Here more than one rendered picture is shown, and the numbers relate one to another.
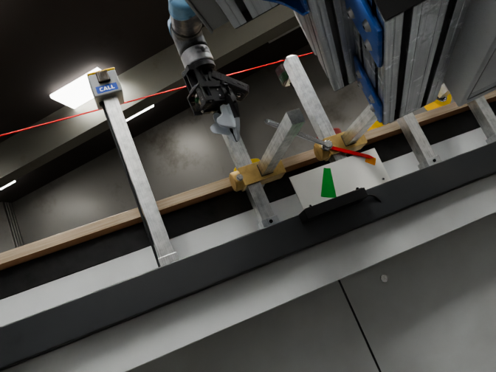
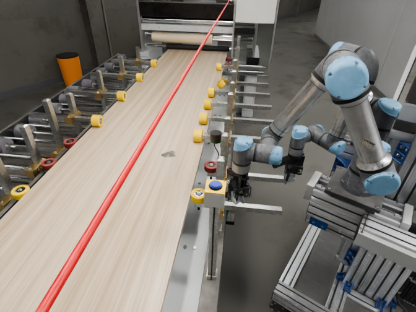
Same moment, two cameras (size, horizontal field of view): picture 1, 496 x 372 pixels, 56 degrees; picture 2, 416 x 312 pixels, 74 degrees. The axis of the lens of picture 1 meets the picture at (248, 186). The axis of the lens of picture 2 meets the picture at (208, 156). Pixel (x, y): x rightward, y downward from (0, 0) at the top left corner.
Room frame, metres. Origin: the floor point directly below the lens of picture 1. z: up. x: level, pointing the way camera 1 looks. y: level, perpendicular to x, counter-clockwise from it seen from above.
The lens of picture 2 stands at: (0.81, 0.92, 1.84)
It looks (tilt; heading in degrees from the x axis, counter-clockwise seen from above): 34 degrees down; 293
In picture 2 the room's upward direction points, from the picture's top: 1 degrees clockwise
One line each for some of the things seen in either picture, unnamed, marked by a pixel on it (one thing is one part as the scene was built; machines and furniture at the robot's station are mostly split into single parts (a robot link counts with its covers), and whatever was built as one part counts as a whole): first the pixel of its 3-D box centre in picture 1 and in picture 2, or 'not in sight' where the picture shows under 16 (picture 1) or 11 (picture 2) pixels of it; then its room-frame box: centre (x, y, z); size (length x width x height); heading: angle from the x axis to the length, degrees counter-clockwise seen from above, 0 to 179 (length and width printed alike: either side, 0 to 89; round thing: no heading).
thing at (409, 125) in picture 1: (403, 114); (225, 150); (1.28, -0.49, 0.87); 0.04 x 0.04 x 0.48; 17
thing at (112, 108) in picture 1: (138, 178); (213, 242); (1.06, 0.24, 0.92); 0.05 x 0.05 x 0.45; 17
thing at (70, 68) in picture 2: not in sight; (71, 70); (4.93, -2.58, 0.28); 0.36 x 0.35 x 0.56; 78
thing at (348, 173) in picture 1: (341, 178); not in sight; (1.18, -0.23, 0.75); 0.26 x 0.01 x 0.10; 107
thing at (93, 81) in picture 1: (106, 89); (215, 194); (1.07, 0.24, 1.18); 0.07 x 0.07 x 0.08; 17
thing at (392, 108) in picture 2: not in sight; (385, 112); (0.47, -0.72, 1.20); 0.13 x 0.12 x 0.14; 144
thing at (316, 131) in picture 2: not in sight; (315, 134); (0.79, -0.47, 1.12); 0.11 x 0.11 x 0.08; 54
